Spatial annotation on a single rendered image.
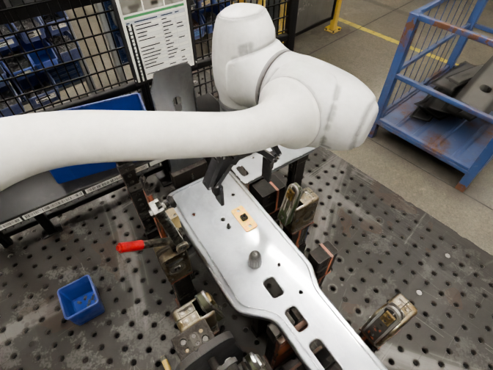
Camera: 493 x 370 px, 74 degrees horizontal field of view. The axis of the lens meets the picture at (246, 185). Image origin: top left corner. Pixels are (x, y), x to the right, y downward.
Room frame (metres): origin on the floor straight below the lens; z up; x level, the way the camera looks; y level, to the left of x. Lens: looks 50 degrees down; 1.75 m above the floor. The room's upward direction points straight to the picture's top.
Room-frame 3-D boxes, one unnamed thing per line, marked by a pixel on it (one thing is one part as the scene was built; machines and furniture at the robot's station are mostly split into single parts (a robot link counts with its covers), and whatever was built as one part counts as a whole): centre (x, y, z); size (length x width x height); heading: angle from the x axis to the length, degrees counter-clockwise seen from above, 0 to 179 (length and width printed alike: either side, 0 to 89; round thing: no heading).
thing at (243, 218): (0.52, 0.01, 1.01); 0.08 x 0.04 x 0.01; 33
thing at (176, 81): (0.72, 0.18, 1.17); 0.12 x 0.01 x 0.34; 123
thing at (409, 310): (0.25, -0.32, 0.87); 0.12 x 0.09 x 0.35; 123
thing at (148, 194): (0.49, 0.23, 0.95); 0.03 x 0.01 x 0.50; 33
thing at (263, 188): (0.66, -0.07, 0.84); 0.11 x 0.10 x 0.28; 123
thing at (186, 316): (0.24, 0.11, 0.88); 0.11 x 0.09 x 0.37; 123
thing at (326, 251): (0.42, -0.20, 0.84); 0.11 x 0.08 x 0.29; 123
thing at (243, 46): (0.51, 0.00, 1.48); 0.13 x 0.11 x 0.16; 47
